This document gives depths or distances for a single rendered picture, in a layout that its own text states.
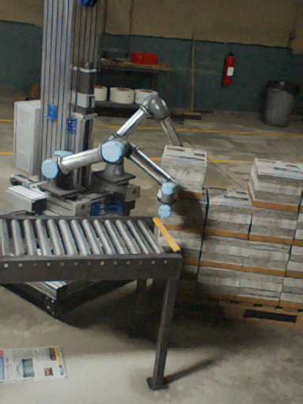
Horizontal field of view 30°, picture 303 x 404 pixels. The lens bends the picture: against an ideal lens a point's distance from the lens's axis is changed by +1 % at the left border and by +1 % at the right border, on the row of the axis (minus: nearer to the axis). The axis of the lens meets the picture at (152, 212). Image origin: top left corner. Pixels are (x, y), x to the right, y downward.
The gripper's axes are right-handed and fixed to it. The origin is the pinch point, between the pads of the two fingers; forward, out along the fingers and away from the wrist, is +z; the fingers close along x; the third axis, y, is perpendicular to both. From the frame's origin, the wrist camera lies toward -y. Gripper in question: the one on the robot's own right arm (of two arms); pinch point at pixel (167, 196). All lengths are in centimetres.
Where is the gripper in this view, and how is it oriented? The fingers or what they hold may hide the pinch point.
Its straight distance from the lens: 362.7
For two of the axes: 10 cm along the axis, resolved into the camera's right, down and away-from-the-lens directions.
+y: 1.3, -9.2, -3.6
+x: -9.9, -1.5, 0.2
